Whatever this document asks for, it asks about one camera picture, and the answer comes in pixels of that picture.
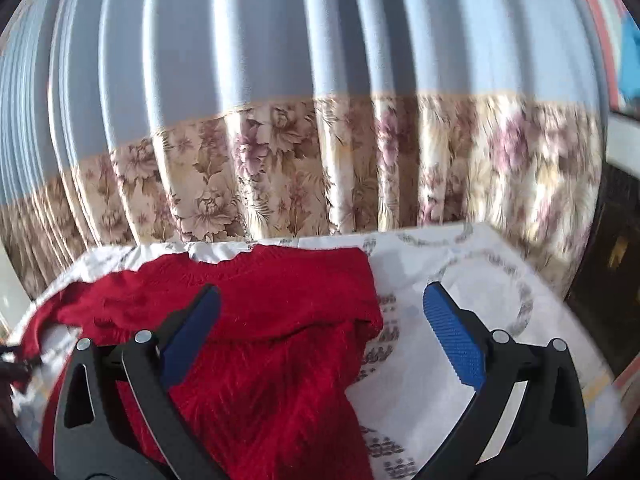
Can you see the blue floral curtain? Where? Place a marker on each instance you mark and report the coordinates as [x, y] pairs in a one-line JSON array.
[[143, 121]]

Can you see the red knitted sweater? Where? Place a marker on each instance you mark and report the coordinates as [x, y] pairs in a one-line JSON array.
[[266, 395]]

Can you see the black cabinet with gold handles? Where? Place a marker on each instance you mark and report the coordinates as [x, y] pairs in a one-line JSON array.
[[605, 292]]

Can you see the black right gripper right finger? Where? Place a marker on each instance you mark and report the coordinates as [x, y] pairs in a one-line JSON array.
[[549, 435]]

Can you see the white patterned bed sheet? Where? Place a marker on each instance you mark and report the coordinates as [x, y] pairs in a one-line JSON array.
[[432, 353]]

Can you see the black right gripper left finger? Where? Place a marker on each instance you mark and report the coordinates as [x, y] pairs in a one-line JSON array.
[[93, 437]]

